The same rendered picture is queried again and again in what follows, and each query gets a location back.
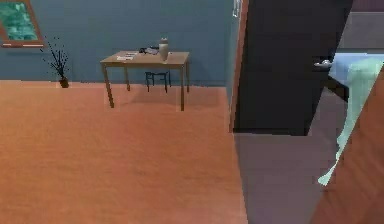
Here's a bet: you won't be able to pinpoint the dark blue stool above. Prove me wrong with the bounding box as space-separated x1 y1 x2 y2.
144 70 172 94

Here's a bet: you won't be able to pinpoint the white vase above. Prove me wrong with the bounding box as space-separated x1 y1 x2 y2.
158 37 170 63

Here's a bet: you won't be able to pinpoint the light wooden table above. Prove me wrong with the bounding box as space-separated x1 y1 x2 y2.
99 50 191 112

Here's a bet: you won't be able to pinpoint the black and grey object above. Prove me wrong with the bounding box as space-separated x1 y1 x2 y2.
138 46 160 56

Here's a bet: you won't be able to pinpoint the white papers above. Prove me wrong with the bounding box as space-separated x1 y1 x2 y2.
116 52 138 62

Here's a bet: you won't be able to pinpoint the black room door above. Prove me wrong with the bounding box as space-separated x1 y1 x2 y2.
234 0 354 136

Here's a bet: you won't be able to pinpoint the dark twig house plant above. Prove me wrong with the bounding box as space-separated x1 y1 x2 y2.
39 36 71 89

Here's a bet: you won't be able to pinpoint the bed with blue cover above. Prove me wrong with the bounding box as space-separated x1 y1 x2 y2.
325 53 384 103

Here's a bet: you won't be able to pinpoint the brown framed window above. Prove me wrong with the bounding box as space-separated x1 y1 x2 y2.
0 0 46 49

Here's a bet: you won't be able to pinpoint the silver door handle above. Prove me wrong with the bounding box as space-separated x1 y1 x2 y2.
313 59 334 69

